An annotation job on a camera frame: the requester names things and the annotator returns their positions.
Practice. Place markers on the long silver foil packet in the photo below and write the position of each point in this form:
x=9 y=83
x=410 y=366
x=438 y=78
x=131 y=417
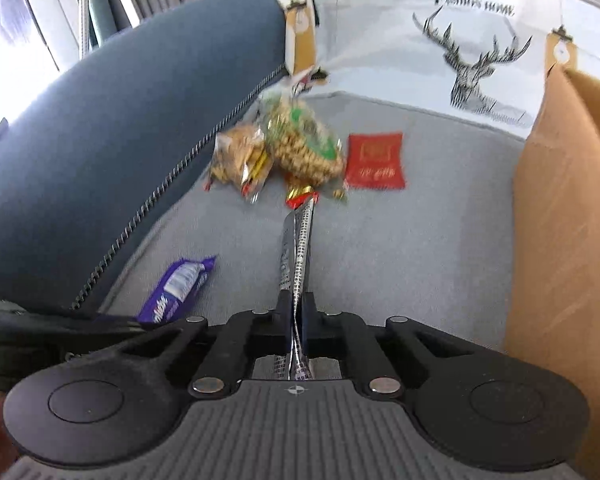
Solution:
x=297 y=250

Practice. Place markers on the ribbed metal pole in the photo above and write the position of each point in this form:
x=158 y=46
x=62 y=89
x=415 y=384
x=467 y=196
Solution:
x=84 y=5

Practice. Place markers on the clear bag of crackers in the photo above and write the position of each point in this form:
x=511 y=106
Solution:
x=235 y=155

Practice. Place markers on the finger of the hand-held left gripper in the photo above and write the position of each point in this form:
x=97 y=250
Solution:
x=55 y=324

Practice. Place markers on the square dark red packet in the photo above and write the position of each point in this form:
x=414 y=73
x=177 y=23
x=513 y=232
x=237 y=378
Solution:
x=375 y=160

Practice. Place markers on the purple snack packet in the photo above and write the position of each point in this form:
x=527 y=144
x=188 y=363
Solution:
x=175 y=290

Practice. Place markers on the grey printed sofa cover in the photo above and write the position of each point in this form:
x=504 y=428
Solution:
x=405 y=260

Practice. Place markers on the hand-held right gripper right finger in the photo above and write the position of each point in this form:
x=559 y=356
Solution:
x=310 y=325

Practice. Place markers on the small red candy packet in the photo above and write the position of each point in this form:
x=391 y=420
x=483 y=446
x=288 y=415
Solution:
x=300 y=195

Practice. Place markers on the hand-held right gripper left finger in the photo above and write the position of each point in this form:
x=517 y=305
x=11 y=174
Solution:
x=284 y=325

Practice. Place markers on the cardboard box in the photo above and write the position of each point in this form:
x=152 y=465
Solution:
x=565 y=260

